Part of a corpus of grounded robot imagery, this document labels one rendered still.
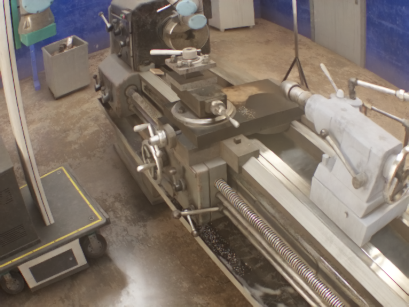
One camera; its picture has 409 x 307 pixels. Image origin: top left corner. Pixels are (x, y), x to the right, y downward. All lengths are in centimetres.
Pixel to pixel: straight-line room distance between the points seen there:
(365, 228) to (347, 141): 30
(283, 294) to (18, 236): 139
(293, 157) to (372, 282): 92
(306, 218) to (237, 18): 496
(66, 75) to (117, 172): 168
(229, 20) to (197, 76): 429
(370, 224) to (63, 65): 375
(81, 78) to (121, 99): 200
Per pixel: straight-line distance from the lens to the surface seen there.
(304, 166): 193
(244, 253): 196
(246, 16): 630
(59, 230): 234
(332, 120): 145
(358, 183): 132
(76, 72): 459
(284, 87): 170
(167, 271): 245
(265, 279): 185
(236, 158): 172
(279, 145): 206
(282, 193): 159
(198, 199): 184
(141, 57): 259
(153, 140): 183
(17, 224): 220
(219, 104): 174
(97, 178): 321
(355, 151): 138
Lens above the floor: 183
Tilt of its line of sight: 34 degrees down
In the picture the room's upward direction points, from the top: 3 degrees counter-clockwise
